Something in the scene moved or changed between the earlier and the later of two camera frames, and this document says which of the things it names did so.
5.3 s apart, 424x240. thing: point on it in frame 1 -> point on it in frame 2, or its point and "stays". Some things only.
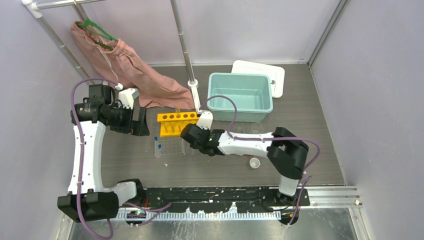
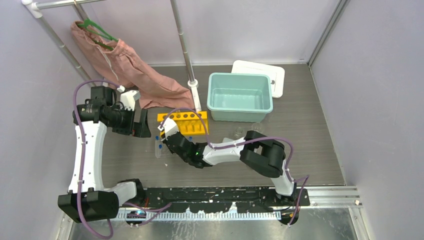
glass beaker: [257, 128] stays
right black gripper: [208, 131] -> [164, 141]
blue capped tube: [156, 146] stays
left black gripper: [139, 127] stays
